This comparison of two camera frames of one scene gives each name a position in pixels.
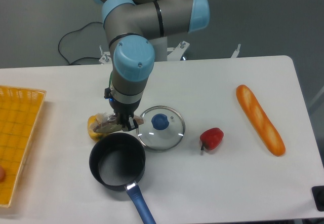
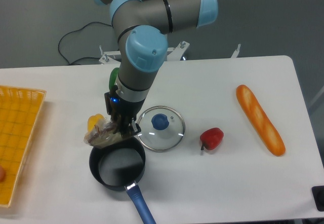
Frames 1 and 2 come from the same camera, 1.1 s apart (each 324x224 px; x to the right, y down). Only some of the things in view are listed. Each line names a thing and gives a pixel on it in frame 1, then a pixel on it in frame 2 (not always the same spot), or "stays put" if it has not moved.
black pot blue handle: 117,161 stays put
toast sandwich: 104,123 -> 104,135
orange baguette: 260,120 stays put
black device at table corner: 318,193 stays put
